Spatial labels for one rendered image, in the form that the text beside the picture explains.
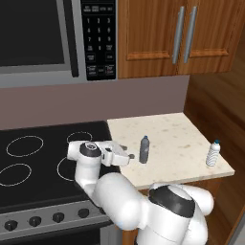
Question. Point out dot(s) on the tall wooden side panel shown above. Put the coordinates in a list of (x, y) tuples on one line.
[(220, 127)]

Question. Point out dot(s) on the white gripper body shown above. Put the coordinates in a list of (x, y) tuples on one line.
[(118, 157)]

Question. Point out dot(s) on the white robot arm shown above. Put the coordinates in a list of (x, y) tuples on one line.
[(118, 197)]

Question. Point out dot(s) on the black hob stove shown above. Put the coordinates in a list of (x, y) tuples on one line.
[(35, 178)]

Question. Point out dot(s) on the black stove knob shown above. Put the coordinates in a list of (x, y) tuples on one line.
[(58, 217), (83, 212), (10, 225), (35, 221)]

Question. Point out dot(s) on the silver black microwave oven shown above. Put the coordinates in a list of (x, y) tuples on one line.
[(35, 38)]

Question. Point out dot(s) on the white water bottle blue cap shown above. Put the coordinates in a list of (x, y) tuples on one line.
[(213, 154)]

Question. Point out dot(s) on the dark grey water bottle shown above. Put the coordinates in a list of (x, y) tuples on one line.
[(144, 150)]

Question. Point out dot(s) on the wooden cupboard door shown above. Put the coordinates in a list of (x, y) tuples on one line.
[(143, 35), (217, 32)]

